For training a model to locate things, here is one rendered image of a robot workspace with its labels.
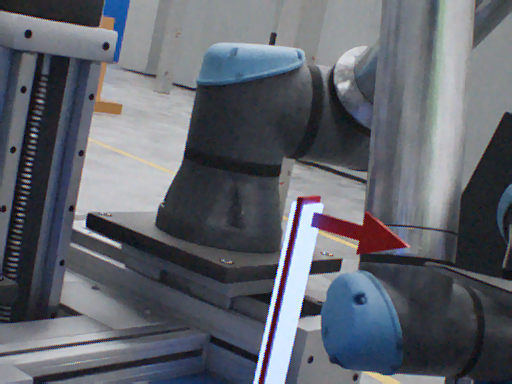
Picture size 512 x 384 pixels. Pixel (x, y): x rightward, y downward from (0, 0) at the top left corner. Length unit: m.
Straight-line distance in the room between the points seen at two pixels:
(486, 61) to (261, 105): 9.42
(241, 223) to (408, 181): 0.39
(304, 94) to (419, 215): 0.41
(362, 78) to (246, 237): 0.22
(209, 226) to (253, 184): 0.07
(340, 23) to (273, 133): 10.48
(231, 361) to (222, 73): 0.32
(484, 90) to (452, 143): 9.78
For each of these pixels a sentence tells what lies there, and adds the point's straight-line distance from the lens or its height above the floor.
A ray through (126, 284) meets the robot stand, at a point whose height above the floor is 0.96.
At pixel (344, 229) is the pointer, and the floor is 1.18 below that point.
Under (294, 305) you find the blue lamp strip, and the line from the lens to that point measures 0.56.
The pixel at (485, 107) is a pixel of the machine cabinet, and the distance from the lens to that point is 10.61.
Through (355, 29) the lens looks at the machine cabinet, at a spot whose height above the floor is 1.65.
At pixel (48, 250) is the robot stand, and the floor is 1.01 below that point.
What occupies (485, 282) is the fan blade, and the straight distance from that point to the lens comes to 0.43.
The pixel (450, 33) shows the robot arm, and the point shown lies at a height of 1.31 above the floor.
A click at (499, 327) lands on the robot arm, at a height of 1.09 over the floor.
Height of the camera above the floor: 1.27
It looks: 8 degrees down
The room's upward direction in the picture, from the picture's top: 12 degrees clockwise
